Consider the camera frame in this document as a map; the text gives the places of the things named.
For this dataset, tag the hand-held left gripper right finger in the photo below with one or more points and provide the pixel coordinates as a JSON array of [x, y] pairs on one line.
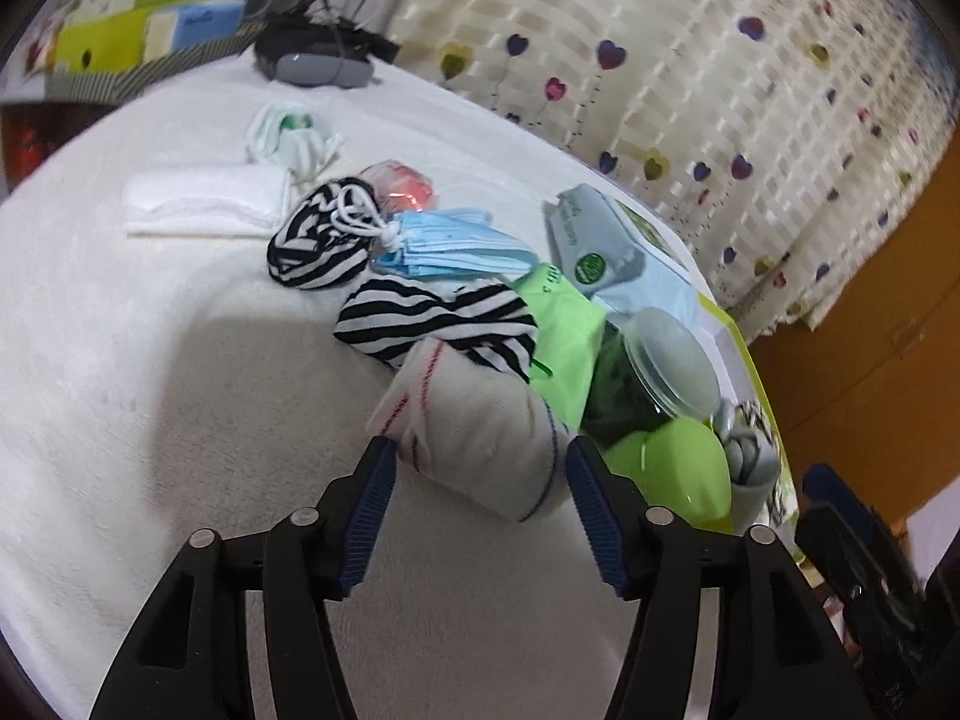
[[596, 517]]

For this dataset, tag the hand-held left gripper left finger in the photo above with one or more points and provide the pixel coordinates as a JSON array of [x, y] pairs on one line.
[[367, 514]]

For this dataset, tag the grey sock with red stitches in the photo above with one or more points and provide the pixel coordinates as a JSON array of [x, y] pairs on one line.
[[472, 427]]

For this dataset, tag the black white striped sock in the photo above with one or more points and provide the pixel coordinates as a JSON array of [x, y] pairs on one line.
[[435, 315], [307, 247]]

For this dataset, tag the clear packet with red item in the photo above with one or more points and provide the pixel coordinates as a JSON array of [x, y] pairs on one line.
[[401, 184]]

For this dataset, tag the lime green plastic cup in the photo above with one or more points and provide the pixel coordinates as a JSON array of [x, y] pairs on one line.
[[675, 465]]

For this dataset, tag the green jar with clear lid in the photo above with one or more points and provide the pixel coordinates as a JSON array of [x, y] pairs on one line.
[[652, 375]]

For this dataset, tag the rolled grey cloth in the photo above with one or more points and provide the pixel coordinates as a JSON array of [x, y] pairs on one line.
[[746, 450]]

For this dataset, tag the green plastic packet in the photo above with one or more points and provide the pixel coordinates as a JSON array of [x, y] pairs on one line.
[[562, 337]]

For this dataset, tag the lime and white tray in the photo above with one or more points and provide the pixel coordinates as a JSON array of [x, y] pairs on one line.
[[739, 360]]

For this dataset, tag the wooden cabinet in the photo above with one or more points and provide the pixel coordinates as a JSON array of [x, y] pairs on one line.
[[862, 375]]

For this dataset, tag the light blue wet wipes pack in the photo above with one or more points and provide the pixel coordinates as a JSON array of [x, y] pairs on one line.
[[607, 255]]

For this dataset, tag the blue face mask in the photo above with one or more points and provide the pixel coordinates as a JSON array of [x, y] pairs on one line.
[[450, 247]]

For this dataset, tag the white folded towel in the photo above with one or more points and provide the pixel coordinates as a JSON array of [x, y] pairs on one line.
[[202, 199]]

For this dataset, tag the mint green sock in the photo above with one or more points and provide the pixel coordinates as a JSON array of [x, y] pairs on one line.
[[296, 142]]

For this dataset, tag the heart print curtain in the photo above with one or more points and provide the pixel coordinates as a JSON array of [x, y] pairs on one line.
[[675, 75]]

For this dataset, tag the grey and black headset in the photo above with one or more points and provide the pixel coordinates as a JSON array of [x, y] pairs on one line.
[[315, 52]]

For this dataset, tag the striped storage box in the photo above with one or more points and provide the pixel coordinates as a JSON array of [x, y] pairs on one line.
[[187, 64]]

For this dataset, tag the blue tissue box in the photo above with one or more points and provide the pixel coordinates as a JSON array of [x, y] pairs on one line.
[[199, 22]]

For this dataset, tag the lime green box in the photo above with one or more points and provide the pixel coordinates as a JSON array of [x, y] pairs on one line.
[[97, 41]]

